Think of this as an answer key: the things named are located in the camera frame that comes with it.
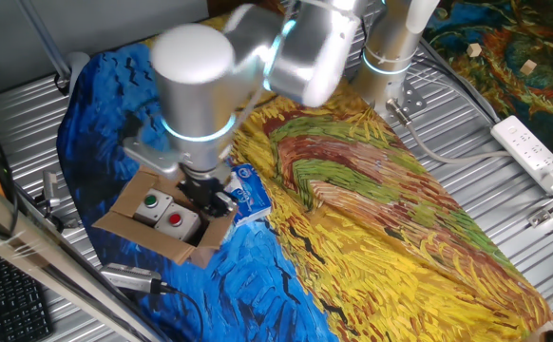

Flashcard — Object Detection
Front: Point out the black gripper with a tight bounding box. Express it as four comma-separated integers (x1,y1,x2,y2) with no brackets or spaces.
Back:
177,171,238,219

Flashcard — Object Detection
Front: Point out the brown cardboard box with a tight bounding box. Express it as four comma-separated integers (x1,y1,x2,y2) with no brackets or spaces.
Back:
91,164,238,270

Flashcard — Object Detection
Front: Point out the grey box with red button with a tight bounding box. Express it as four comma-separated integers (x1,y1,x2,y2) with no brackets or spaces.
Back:
154,202,202,242

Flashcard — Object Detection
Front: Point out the blue tissue pack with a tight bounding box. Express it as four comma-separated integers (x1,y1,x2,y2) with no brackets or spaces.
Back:
223,163,273,227

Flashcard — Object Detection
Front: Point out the yellow and blue painted cloth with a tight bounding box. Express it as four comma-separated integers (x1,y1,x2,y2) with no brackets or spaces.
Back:
56,13,553,342

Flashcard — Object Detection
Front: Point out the white curved plastic piece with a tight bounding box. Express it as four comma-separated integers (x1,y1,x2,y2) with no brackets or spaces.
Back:
65,50,91,96

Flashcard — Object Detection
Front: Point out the black keyboard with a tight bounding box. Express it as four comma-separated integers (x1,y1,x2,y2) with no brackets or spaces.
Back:
0,249,54,342

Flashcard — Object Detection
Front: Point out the grey diagonal pole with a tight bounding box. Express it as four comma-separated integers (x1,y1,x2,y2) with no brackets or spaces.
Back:
15,0,72,82

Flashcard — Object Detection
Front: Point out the dark green painted cloth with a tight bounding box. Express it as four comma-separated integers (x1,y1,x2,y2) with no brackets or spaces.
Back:
423,0,553,158

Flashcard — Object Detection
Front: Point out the white power strip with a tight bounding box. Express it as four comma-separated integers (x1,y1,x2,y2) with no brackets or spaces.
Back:
489,115,553,196

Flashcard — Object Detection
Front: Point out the wrist camera with silver bracket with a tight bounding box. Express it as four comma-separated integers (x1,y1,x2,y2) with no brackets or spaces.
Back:
122,111,185,181

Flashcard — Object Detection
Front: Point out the black camera cable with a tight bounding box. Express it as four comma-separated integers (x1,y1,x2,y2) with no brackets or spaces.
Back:
160,282,205,342

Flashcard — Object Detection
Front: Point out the silver bracket with black ties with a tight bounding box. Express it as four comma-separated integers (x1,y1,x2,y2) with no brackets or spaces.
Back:
32,169,81,232

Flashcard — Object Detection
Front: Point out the aluminium frame bar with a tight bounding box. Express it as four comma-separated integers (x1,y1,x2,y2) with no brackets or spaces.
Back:
0,168,173,342

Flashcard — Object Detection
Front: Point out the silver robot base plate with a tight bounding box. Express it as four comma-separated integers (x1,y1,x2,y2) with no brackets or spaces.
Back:
352,78,428,118

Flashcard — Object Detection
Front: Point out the grey thick cable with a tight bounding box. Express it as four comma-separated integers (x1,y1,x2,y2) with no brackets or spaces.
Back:
385,98,513,166

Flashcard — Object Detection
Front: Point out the black cable bundle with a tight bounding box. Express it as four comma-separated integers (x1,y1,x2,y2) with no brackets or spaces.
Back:
413,40,502,125

